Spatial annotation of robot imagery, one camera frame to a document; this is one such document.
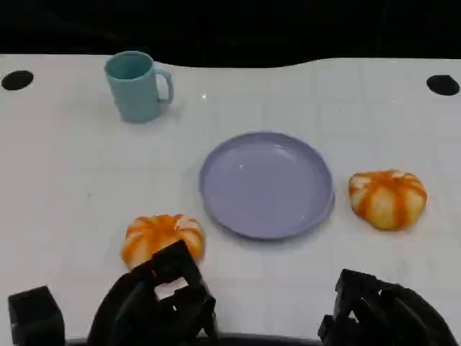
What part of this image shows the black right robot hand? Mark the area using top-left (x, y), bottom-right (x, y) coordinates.
top-left (316, 268), bottom-right (459, 346)

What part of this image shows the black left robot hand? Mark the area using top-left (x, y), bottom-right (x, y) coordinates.
top-left (87, 239), bottom-right (220, 346)

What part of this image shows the orange white toy bread roll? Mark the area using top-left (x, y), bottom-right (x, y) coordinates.
top-left (348, 169), bottom-right (429, 232)
top-left (121, 213), bottom-right (207, 272)

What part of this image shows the lilac plate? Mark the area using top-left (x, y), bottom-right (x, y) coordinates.
top-left (199, 131), bottom-right (336, 241)

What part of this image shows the pale green mug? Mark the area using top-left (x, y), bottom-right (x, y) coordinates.
top-left (104, 50), bottom-right (175, 124)

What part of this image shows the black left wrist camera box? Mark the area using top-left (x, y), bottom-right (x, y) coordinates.
top-left (7, 285), bottom-right (66, 346)

